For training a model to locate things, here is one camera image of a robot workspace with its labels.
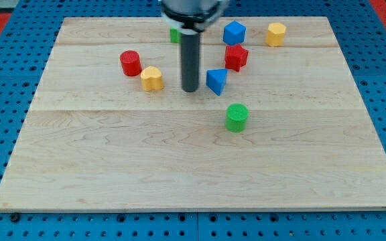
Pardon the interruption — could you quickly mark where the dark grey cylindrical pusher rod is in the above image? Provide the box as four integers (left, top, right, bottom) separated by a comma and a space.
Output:
180, 33, 200, 92

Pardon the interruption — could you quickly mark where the yellow heart block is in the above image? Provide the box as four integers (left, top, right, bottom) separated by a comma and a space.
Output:
140, 66, 164, 92

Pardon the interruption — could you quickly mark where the green block behind rod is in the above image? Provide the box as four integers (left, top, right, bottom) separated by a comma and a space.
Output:
170, 27, 181, 43

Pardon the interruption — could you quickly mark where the blue triangle block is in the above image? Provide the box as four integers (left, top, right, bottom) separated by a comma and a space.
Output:
206, 68, 228, 96

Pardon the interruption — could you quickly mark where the blue cube block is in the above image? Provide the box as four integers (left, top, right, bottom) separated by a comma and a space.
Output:
222, 21, 247, 46

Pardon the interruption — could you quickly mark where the red star block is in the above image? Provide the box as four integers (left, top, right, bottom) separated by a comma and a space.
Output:
224, 44, 249, 72

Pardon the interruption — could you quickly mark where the red cylinder block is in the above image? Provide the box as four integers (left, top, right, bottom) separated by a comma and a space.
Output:
119, 50, 142, 76

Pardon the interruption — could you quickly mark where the yellow hexagon block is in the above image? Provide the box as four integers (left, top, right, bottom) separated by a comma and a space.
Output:
265, 22, 286, 47

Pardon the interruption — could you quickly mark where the green cylinder block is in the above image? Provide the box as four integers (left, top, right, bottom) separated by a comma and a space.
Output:
225, 103, 249, 133

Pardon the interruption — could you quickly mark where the light wooden board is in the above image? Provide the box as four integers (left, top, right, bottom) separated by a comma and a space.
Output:
0, 17, 386, 213

